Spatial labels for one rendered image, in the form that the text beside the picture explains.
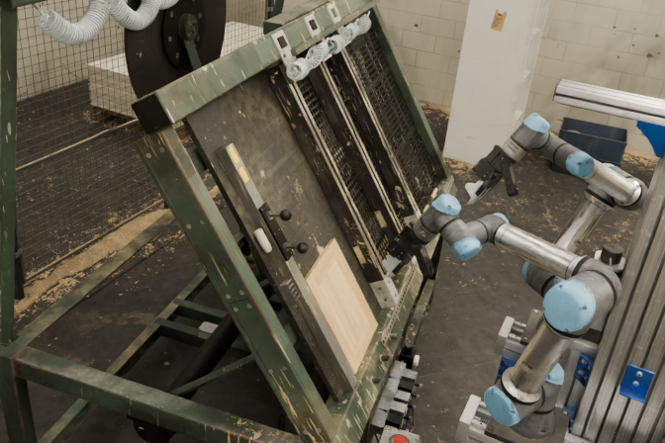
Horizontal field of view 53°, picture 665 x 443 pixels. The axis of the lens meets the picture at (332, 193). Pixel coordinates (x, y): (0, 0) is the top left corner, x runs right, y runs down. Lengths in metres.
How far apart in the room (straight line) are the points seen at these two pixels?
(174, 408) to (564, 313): 1.39
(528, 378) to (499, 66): 4.53
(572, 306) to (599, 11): 5.86
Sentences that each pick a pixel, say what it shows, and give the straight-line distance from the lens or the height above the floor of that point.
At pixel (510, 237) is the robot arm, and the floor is 1.61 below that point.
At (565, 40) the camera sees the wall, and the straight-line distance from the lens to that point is 7.48.
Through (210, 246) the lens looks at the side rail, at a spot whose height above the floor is 1.51.
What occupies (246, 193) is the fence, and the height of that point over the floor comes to 1.57.
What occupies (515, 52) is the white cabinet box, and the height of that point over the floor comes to 1.12.
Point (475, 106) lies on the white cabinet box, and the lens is 6.34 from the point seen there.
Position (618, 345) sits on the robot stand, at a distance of 2.19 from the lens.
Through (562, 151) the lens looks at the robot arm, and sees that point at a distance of 2.21.
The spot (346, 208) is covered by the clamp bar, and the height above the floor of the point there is 1.31.
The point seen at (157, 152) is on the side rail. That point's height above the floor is 1.77.
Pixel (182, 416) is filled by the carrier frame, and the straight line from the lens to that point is 2.47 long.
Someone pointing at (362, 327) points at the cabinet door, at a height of 0.94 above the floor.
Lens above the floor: 2.56
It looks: 27 degrees down
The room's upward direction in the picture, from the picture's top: 5 degrees clockwise
